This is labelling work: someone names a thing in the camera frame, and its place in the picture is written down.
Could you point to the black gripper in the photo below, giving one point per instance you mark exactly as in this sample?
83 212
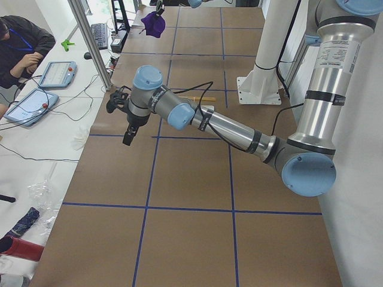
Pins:
137 119
160 6

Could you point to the purple towel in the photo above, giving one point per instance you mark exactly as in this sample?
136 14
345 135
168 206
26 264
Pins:
154 24

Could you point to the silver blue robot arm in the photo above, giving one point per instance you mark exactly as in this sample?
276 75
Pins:
304 160
176 3

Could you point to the white towel rack base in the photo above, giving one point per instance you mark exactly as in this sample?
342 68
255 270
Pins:
208 106

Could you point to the left wooden rack rod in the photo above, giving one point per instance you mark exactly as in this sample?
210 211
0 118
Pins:
206 99

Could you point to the black keyboard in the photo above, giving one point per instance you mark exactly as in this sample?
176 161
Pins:
100 35

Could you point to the upper teach pendant tablet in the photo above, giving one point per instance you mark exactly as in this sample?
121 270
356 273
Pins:
58 74

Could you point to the teach pendant tablet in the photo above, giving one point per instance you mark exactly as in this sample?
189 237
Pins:
32 107
58 74

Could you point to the green clamp tool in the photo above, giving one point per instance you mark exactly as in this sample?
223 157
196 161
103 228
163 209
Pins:
66 44

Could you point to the lower teach pendant tablet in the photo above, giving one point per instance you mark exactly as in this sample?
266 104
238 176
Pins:
32 107

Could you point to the folded dark blue cloth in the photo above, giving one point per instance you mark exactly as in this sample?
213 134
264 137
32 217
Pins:
25 223

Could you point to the seated person in black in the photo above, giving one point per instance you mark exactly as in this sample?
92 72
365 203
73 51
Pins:
23 47

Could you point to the red bottle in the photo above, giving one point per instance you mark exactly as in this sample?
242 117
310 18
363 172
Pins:
19 248

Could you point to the aluminium frame post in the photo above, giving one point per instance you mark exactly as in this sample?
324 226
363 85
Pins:
83 24

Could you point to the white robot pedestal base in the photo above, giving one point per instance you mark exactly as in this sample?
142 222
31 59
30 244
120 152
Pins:
260 86

